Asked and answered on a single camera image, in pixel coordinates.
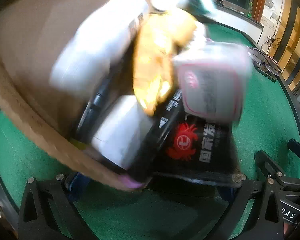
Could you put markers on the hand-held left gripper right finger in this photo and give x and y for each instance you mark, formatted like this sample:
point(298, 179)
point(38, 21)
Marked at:
point(227, 192)

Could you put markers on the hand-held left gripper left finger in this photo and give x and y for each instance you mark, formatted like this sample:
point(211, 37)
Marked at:
point(73, 183)

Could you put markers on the white power adapter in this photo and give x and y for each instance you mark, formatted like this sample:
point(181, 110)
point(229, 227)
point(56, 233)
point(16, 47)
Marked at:
point(120, 132)

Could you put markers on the eyeglasses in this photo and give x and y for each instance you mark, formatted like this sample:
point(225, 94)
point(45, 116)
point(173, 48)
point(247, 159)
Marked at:
point(258, 55)

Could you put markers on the black bag with red crab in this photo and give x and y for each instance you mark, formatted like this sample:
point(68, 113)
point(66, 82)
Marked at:
point(202, 152)

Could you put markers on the brown cardboard box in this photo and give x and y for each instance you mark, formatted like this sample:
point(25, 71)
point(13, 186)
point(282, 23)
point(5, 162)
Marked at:
point(27, 55)

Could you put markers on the small green bottle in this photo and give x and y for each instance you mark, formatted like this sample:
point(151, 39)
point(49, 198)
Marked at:
point(250, 10)

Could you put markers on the dark flat case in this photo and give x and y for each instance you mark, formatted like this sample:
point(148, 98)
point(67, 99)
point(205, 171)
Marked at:
point(268, 74)

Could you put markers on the wooden cabinet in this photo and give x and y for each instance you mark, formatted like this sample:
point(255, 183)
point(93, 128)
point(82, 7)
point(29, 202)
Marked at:
point(296, 42)

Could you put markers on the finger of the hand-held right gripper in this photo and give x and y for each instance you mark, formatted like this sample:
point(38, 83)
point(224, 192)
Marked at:
point(298, 147)
point(267, 165)

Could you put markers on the large white bottle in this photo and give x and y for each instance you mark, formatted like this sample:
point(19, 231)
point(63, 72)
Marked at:
point(100, 42)

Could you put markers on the black tube with white print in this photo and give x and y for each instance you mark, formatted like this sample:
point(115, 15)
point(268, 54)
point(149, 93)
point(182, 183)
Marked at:
point(160, 130)

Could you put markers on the yellow snack packet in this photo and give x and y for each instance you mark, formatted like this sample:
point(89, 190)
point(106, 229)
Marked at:
point(155, 67)

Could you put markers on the black marker with green ends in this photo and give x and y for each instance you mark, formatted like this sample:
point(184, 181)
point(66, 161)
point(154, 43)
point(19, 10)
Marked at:
point(97, 105)

